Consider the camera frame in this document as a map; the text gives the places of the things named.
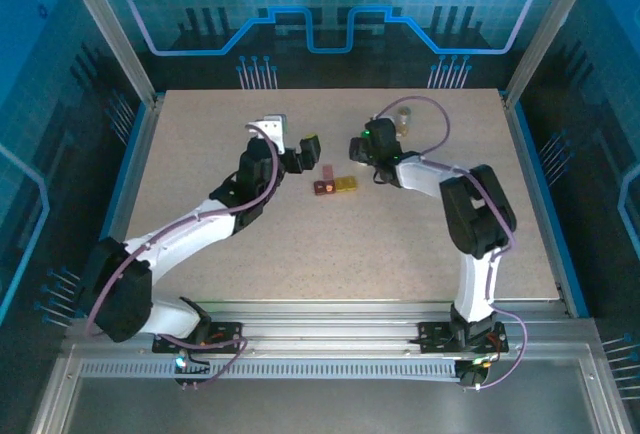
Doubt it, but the yellow and red pill organiser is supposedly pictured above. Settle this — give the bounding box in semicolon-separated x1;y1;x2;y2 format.
313;165;359;196

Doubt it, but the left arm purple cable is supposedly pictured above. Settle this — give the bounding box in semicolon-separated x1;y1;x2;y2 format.
85;123;279;391

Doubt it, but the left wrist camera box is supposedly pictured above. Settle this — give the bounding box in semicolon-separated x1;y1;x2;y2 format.
246;113;290;156

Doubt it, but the left table side rail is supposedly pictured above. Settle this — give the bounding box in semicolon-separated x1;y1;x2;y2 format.
74;93;166;320

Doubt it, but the long aluminium mounting rail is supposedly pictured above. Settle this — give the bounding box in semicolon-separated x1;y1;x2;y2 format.
64;300;599;361

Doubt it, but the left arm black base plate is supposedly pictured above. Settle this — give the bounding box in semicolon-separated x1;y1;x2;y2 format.
152;321;245;355

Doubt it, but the left aluminium frame post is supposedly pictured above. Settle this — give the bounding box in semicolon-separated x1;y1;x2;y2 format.
55;0;165;108

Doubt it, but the aluminium frame post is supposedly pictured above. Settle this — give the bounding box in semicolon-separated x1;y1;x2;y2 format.
55;0;165;108
501;0;605;108

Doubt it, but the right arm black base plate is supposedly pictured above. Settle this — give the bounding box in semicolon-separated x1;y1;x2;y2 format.
417;321;510;355

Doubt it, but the right aluminium frame post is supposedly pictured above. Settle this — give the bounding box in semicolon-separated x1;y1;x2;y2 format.
501;0;605;108

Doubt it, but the left black connector bracket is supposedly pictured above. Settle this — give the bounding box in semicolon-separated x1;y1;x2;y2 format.
172;348;212;391

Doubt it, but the black connector bracket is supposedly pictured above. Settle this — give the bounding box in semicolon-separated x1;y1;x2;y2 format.
457;357;494;390
172;348;212;391

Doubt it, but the grey slotted cable duct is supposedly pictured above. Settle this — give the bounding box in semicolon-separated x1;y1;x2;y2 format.
79;358;464;381

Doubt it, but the right black connector bracket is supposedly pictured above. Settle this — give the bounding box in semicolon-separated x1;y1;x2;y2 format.
457;357;494;390

